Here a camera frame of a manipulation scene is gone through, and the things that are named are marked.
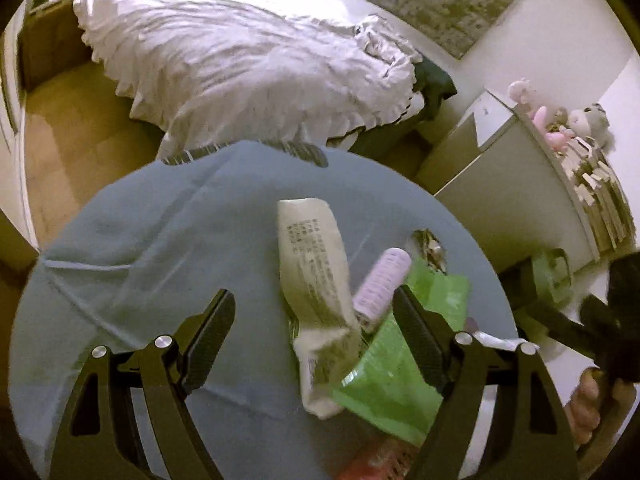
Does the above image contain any red snack packet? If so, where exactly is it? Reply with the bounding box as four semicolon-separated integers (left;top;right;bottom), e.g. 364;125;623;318
340;435;418;480

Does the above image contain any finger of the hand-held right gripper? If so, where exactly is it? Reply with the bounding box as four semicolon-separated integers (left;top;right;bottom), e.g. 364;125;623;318
520;265;603;343

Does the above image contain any white cabinet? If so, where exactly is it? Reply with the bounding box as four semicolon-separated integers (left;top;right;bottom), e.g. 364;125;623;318
415;87;601;276

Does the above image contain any dark bed base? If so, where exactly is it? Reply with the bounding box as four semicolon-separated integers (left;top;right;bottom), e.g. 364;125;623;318
347;110;426;161

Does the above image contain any bright pink plush toy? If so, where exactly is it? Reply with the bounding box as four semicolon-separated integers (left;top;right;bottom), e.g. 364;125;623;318
532;105;577;153

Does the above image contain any grey plush toy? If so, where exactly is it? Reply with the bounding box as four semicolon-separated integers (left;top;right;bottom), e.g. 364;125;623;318
569;102;615;152

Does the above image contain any person's right hand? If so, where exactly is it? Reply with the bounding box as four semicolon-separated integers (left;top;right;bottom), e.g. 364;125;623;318
564;367;618;447

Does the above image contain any shiny foil wrapper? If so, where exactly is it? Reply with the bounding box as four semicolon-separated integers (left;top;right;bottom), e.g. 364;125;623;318
412;230;449;276

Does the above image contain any dark green cloth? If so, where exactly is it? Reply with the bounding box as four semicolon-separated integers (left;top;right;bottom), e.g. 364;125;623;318
412;57;458;121

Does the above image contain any green plastic bag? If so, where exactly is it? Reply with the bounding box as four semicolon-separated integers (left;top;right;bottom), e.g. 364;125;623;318
330;257;472;448

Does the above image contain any white printed wrapper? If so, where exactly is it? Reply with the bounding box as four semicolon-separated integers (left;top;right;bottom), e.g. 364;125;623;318
277;198;363;420

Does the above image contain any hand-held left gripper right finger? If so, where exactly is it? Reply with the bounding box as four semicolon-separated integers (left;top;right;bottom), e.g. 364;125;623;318
392;285;583;480

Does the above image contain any black white striped fabric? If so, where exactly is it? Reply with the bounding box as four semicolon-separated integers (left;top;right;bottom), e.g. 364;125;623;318
162;140;329;169

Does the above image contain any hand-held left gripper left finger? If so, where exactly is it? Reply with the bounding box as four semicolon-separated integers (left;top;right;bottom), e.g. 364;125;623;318
47;289;237;480

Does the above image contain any stack of books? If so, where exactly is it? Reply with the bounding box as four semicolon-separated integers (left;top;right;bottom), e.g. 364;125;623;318
560;137;638;256

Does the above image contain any purple hair roller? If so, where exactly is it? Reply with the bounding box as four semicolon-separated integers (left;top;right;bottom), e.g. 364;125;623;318
352;248;413;333

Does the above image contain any pale pink plush toy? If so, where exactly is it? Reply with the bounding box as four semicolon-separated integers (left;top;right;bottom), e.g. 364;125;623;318
507;77;537;107

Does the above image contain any brown cardboard box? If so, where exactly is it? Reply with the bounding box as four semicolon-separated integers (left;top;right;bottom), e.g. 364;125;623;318
20;0;96;93

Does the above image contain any bed with white ruffled duvet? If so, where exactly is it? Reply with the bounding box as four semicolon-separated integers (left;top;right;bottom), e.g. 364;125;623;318
72;0;426;161

